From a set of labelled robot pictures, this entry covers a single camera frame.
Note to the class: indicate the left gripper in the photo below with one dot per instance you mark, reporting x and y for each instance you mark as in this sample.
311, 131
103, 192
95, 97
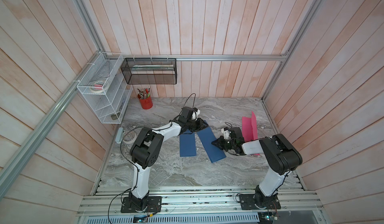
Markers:
200, 126

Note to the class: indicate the white wire shelf rack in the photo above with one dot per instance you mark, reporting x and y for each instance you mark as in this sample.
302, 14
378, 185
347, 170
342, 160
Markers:
110, 106

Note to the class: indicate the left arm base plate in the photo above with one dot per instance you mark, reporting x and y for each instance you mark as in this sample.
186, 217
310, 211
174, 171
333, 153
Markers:
145, 205

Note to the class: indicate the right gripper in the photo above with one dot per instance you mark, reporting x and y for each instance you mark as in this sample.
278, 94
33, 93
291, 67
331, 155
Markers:
220, 140

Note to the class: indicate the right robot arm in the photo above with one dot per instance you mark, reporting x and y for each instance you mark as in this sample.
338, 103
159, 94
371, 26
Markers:
281, 155

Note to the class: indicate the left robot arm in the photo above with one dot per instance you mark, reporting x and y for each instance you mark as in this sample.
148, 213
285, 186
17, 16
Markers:
146, 148

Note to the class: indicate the tape roll in rack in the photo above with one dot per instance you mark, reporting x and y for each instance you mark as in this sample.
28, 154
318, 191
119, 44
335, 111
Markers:
99, 86

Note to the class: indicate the blue paper sheet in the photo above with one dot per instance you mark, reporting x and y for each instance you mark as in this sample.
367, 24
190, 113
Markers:
207, 137
188, 144

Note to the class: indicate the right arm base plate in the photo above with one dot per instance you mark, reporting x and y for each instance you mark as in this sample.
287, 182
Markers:
258, 202

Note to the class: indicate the tape roll on table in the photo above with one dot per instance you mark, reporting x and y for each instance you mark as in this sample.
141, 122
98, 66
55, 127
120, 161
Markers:
129, 138

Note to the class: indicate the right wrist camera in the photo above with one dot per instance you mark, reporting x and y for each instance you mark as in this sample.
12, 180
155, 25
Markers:
226, 133

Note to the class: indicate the black mesh wall basket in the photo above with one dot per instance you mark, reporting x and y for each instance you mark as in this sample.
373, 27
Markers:
150, 71

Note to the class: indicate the pink rectangular paper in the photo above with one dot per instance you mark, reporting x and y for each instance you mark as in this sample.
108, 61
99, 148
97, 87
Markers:
249, 128

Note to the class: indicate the aluminium frame rail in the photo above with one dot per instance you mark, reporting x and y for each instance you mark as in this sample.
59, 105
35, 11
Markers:
188, 200

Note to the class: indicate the red pen cup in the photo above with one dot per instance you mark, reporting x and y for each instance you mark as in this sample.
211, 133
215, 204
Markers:
145, 99

